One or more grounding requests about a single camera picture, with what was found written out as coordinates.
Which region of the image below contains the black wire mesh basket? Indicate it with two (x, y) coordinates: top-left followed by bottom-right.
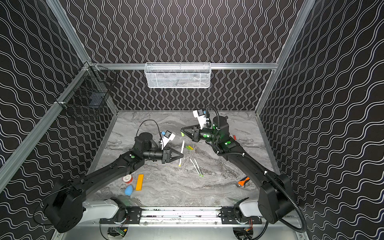
(58, 62), (118, 122)

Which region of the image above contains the white pen green end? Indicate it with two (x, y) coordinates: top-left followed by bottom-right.
(194, 159), (204, 177)

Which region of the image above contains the blue egg-shaped sponge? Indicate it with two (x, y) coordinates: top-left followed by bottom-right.
(124, 185), (134, 196)

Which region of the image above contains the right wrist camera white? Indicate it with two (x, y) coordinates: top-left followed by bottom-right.
(193, 109), (212, 130)

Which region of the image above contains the white pen green tip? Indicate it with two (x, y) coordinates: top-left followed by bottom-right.
(190, 158), (201, 176)

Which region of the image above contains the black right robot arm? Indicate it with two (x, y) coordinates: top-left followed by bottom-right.
(181, 106), (307, 233)

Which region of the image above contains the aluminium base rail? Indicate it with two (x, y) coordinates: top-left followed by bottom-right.
(59, 205), (304, 226)

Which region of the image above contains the white pen yellow tip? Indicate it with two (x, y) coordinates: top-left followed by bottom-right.
(178, 140), (185, 167)

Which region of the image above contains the yellow rectangular block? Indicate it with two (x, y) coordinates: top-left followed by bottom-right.
(135, 174), (144, 191)

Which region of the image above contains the red white tape roll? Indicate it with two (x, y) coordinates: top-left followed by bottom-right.
(122, 175), (133, 184)

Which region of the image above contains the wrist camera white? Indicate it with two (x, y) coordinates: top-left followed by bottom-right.
(193, 109), (212, 130)
(160, 131), (176, 150)

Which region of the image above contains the white wire mesh basket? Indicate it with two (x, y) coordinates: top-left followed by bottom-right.
(144, 62), (212, 89)

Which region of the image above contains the orange handled metal tool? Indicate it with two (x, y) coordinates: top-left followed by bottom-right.
(237, 177), (250, 187)

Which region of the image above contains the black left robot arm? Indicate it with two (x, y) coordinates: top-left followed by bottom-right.
(43, 132), (184, 233)

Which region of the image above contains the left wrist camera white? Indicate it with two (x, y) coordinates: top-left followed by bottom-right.
(160, 131), (176, 150)

